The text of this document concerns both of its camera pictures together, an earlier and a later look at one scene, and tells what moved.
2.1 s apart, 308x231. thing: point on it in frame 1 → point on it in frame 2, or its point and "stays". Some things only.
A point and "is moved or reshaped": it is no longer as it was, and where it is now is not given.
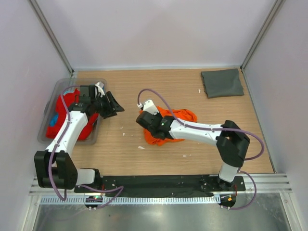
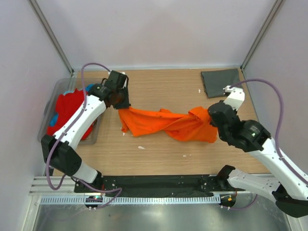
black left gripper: [112, 107] → [125, 104]
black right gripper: [159, 115] → [234, 111]
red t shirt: [70, 99] stays
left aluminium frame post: [51, 35] stays
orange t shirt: [182, 114] is moved or reshaped
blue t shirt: [54, 120] stays
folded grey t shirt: [222, 83] stays
